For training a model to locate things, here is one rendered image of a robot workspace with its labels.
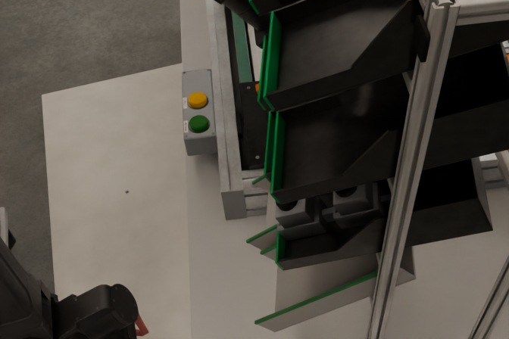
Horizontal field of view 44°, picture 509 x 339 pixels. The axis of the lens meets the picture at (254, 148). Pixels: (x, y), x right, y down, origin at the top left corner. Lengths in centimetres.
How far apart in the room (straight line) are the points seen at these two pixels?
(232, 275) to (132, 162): 37
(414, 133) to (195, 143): 81
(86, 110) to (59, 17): 182
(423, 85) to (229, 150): 81
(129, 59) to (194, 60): 139
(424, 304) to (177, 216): 52
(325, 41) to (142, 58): 239
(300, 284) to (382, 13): 53
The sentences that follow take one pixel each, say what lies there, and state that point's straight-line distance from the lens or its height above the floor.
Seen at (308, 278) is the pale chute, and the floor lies 105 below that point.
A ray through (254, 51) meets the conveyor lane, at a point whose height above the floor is 92.
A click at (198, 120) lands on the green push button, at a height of 97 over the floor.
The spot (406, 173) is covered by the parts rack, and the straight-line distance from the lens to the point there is 65.
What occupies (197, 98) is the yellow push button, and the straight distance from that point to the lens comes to 140.
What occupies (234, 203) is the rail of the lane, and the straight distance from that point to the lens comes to 128.
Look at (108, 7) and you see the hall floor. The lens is 337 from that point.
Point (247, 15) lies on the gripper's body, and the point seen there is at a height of 127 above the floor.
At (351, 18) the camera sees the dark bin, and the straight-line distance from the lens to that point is 67.
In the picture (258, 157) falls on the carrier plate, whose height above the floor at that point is 97.
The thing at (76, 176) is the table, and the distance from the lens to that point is 148.
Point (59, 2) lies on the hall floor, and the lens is 349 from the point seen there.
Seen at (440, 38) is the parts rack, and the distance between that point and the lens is 53.
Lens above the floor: 197
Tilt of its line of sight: 50 degrees down
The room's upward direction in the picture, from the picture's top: 6 degrees counter-clockwise
